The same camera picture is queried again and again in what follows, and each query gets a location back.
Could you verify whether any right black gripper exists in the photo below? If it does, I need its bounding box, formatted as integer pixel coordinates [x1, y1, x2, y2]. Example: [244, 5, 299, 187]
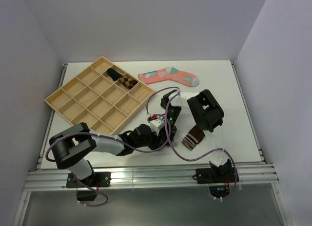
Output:
[160, 106, 182, 146]

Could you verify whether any brown striped sock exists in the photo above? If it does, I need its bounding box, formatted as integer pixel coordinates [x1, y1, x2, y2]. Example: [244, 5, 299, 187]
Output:
[181, 125, 205, 151]

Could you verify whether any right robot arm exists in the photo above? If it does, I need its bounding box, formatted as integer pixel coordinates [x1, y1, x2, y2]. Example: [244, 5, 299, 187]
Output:
[160, 89, 236, 182]

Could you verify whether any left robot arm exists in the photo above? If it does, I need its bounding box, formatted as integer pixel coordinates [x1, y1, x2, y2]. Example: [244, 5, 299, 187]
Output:
[46, 122, 169, 187]

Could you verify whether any pink patterned sock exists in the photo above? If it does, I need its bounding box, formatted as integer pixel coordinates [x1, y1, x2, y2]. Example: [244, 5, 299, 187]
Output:
[137, 67, 199, 87]

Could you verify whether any brown argyle rolled sock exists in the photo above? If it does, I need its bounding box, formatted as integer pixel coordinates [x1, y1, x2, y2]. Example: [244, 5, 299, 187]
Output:
[119, 75, 137, 90]

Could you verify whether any wooden compartment tray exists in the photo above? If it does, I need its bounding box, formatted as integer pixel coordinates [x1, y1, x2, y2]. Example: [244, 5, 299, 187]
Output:
[45, 57, 154, 135]

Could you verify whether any dark blue rolled sock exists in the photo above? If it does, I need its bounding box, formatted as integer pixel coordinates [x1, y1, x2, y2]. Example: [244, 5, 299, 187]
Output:
[107, 68, 122, 81]

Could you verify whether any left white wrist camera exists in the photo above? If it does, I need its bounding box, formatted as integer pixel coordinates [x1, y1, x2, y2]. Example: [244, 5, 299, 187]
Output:
[149, 114, 165, 135]

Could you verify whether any aluminium frame rail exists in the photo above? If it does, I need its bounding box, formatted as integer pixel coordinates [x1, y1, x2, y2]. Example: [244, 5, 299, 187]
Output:
[23, 163, 279, 192]

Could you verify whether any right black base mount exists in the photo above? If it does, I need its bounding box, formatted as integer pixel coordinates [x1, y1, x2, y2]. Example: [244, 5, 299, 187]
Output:
[192, 167, 239, 200]

